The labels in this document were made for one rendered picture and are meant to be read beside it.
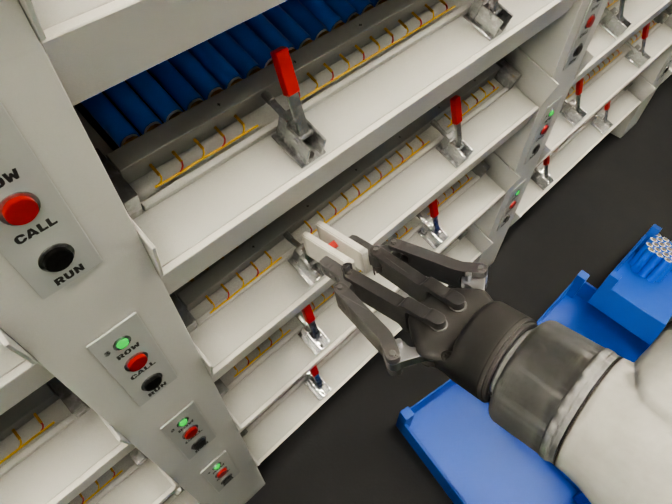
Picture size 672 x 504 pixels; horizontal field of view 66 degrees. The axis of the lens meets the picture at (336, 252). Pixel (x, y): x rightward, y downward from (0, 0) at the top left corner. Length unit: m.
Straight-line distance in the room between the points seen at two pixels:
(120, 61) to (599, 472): 0.36
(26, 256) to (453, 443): 0.88
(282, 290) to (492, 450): 0.62
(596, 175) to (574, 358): 1.21
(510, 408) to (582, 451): 0.05
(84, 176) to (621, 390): 0.34
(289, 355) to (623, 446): 0.49
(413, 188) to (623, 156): 1.04
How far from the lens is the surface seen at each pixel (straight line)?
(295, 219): 0.60
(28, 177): 0.30
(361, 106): 0.50
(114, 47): 0.29
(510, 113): 0.83
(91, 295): 0.37
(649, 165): 1.66
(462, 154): 0.71
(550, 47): 0.82
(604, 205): 1.50
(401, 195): 0.67
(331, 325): 0.77
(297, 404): 0.93
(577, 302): 1.28
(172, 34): 0.31
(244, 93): 0.45
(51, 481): 0.57
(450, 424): 1.08
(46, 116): 0.29
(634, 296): 1.27
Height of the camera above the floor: 1.01
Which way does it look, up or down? 55 degrees down
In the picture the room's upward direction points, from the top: straight up
